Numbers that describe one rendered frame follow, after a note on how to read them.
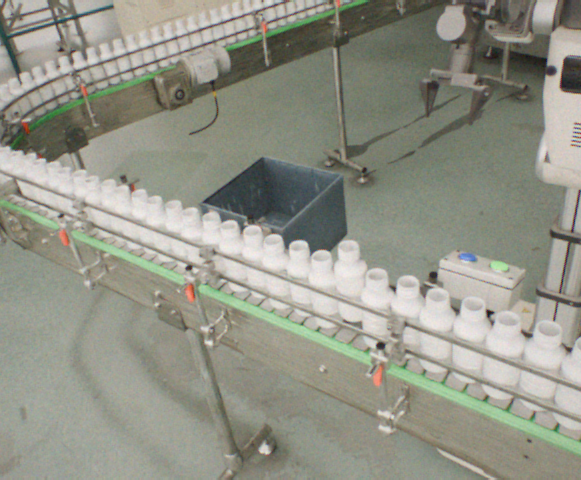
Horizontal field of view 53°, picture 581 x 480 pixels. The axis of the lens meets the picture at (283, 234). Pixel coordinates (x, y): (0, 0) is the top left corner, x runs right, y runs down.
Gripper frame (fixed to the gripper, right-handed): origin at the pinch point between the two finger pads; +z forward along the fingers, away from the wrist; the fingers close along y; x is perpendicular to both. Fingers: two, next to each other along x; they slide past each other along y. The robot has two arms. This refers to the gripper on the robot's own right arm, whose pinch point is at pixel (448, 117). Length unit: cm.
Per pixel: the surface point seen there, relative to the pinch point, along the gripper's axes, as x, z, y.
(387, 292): -29.6, 31.4, 7.7
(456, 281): -16.7, 29.1, 15.2
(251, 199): 26, 37, -70
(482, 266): -14.3, 25.4, 18.5
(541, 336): -31, 29, 34
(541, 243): 177, 53, -9
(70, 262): -24, 59, -95
